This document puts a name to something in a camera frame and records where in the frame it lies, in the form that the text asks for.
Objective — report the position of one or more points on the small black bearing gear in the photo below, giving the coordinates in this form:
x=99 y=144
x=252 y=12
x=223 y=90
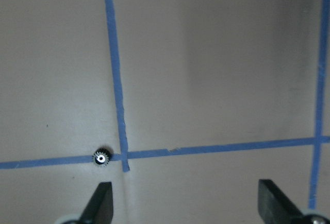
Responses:
x=101 y=157

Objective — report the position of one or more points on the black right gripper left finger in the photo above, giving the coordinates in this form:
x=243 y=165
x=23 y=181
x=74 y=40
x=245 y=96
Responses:
x=100 y=206

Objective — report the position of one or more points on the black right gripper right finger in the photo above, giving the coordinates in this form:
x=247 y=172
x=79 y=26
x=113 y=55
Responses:
x=274 y=206

